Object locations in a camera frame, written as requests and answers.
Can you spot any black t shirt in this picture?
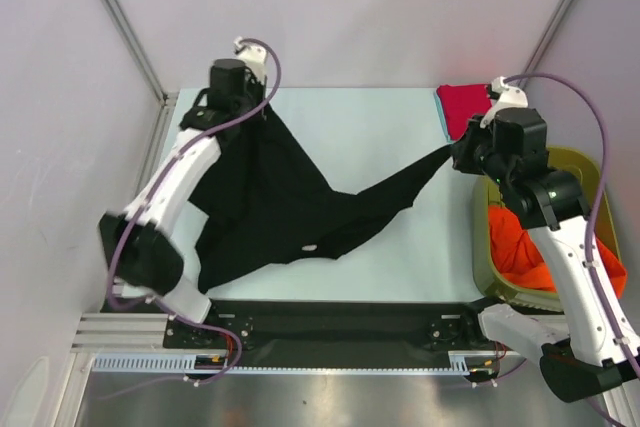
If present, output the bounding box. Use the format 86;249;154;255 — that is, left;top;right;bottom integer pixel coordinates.
190;89;451;292

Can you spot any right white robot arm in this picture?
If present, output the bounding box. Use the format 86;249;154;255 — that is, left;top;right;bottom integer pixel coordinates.
452;107;639;403

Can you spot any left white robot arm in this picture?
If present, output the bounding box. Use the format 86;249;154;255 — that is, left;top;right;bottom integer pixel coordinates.
98;49;272;347

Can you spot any folded red t shirt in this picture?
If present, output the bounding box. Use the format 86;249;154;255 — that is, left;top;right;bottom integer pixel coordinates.
435;84;492;142

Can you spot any olive green plastic basket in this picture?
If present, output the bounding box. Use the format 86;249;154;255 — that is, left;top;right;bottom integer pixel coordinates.
472;147;628;312

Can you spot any orange t shirt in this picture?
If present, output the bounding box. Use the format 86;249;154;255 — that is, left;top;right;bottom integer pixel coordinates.
487;204;629;301

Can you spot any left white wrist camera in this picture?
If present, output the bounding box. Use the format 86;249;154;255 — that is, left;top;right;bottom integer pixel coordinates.
234;37;268;83

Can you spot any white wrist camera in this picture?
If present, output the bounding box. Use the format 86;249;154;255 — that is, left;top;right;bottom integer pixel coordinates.
234;37;268;83
480;77;528;128

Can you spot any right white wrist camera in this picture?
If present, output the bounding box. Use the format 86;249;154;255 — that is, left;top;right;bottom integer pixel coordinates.
480;77;528;128

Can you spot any right aluminium corner post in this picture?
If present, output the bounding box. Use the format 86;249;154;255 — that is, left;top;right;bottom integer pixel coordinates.
523;0;577;73

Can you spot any aluminium corner post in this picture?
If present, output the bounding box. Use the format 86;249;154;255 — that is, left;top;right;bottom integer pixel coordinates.
523;0;577;73
100;0;168;105

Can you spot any left aluminium corner post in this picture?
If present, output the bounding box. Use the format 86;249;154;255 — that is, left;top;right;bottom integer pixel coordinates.
100;0;168;105

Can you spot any slotted cable duct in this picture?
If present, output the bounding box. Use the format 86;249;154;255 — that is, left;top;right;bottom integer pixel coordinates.
92;351;506;376

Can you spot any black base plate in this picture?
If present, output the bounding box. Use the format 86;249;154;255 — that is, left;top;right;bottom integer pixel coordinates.
99;296;506;371

